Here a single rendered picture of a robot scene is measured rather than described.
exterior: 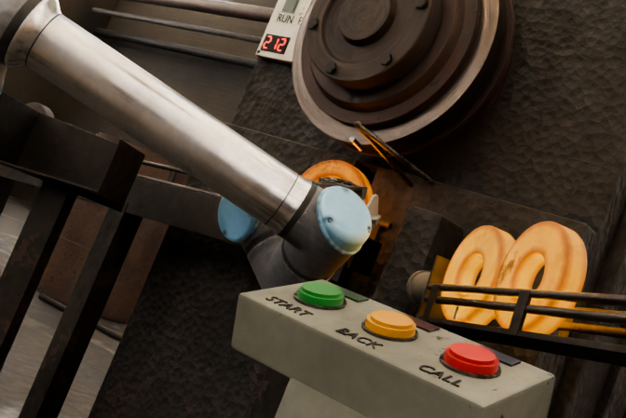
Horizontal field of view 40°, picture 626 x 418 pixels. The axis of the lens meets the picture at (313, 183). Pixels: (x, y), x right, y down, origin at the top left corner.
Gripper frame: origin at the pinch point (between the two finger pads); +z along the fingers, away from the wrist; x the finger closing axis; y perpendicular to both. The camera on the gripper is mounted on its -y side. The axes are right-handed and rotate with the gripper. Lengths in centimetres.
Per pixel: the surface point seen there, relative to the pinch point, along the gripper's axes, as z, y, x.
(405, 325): -73, 8, -57
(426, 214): -0.4, 4.1, -11.2
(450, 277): -13.8, -1.9, -26.2
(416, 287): -11.0, -6.0, -18.9
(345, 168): 3.2, 7.3, 11.4
